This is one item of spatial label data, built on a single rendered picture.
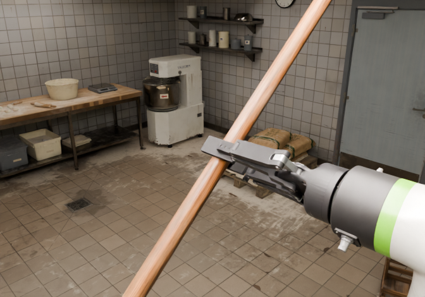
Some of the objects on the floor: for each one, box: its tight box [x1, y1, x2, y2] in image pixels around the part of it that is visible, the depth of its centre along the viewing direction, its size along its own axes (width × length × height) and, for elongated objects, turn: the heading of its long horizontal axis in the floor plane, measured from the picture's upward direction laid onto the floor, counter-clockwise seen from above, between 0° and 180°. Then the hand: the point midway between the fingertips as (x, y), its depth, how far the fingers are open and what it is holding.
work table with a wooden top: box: [0, 83, 144, 178], centre depth 513 cm, size 220×80×90 cm, turn 135°
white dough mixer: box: [142, 54, 204, 148], centre depth 586 cm, size 92×59×132 cm, turn 135°
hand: (226, 155), depth 61 cm, fingers closed on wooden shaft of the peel, 3 cm apart
